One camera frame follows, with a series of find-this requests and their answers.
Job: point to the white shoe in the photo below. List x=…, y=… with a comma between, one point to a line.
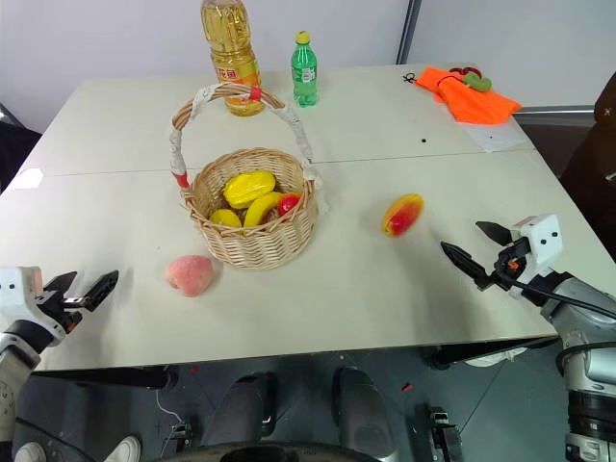
x=30, y=453
x=124, y=450

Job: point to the red and yellow mango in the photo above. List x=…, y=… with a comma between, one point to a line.
x=402, y=216

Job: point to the small yellow lemon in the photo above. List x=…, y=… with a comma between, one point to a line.
x=225, y=217

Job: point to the green soda bottle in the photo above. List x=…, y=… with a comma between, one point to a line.
x=304, y=72

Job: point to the small red fruit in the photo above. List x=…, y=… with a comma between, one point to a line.
x=288, y=204

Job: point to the dark rounded robot shape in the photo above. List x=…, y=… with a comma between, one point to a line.
x=240, y=409
x=363, y=414

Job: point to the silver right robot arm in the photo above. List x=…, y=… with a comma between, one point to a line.
x=593, y=368

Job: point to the grey metal post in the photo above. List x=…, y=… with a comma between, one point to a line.
x=409, y=29

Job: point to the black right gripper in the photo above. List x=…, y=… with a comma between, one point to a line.
x=511, y=264

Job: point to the yellow banana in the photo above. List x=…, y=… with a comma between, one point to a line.
x=260, y=208

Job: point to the yellow starfruit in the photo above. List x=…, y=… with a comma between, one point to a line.
x=250, y=187

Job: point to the yellow cooking oil bottle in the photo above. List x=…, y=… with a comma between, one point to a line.
x=231, y=48

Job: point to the small black clip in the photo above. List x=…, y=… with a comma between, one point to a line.
x=409, y=77

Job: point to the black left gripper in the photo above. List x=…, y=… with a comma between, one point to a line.
x=65, y=308

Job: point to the orange cloth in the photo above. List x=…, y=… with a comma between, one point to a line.
x=471, y=103

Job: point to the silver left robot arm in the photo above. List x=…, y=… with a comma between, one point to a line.
x=10, y=368

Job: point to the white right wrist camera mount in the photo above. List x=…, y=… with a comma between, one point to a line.
x=544, y=240

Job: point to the black table frame bar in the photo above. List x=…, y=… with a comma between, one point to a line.
x=106, y=377
x=481, y=353

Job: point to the red and green toy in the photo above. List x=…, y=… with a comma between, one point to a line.
x=479, y=83

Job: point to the black metal bracket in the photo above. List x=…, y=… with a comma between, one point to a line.
x=445, y=433
x=180, y=435

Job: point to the pink peach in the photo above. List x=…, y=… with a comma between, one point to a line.
x=190, y=276

